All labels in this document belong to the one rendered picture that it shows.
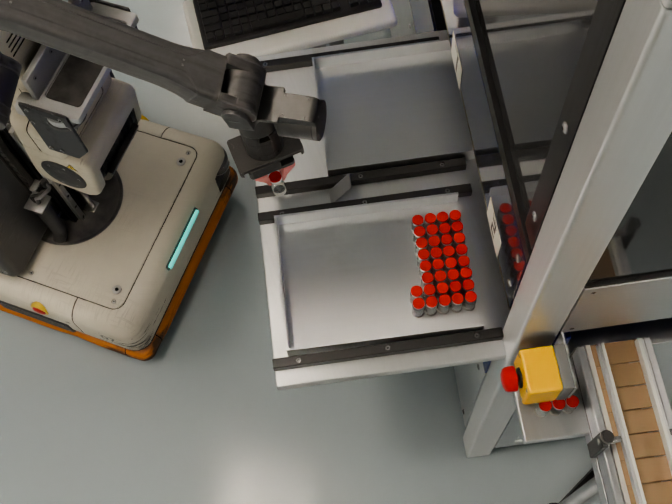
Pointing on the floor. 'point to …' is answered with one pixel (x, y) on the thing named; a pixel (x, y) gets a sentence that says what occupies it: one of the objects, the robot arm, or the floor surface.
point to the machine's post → (587, 197)
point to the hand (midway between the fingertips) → (275, 177)
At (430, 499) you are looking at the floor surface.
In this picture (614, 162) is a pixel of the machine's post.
